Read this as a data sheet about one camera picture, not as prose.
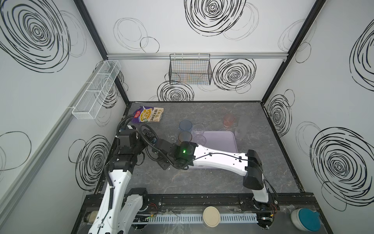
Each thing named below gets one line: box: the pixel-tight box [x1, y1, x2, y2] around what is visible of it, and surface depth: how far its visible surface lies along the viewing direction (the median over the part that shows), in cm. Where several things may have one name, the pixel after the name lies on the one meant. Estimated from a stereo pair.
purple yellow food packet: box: [131, 105, 165, 123], surface depth 113 cm
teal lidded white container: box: [290, 207, 321, 232], surface depth 65 cm
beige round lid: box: [202, 205, 221, 228], surface depth 66 cm
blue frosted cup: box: [179, 119, 193, 131], surface depth 91 cm
